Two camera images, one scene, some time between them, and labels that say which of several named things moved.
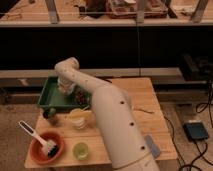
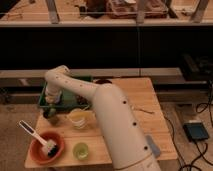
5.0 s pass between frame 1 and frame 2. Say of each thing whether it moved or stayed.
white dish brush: stayed
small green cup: stayed
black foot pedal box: stayed
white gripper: moved
